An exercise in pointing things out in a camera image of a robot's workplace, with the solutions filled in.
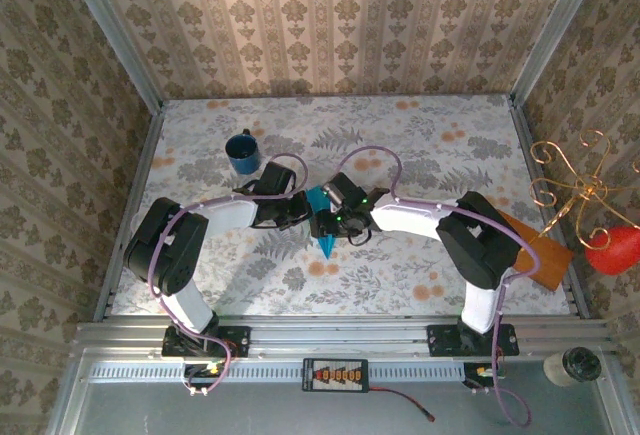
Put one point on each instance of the teal cloth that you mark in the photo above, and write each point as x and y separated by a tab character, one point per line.
327	249

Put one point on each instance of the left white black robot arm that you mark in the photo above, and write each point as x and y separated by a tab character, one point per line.
162	255

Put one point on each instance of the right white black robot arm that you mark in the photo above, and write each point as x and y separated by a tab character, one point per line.
480	240

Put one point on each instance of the dark blue mug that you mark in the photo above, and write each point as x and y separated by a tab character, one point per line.
243	160

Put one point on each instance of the black power distribution board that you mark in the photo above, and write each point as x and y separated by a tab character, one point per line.
335	375

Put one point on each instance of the black controller board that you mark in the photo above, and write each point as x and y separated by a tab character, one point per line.
475	372
200	370

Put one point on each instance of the brown wooden board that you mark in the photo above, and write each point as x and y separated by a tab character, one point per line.
547	257

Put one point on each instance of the red heart ornament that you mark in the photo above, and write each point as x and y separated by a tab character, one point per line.
612	252

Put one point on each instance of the aluminium cross rail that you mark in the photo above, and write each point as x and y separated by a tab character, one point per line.
340	335

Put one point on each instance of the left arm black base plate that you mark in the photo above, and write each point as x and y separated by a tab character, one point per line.
235	340

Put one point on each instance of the aluminium side rail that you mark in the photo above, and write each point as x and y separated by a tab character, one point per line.
523	125
139	180

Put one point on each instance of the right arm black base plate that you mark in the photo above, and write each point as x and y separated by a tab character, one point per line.
440	342

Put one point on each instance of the aluminium corner post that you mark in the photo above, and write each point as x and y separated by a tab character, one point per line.
116	30
552	30

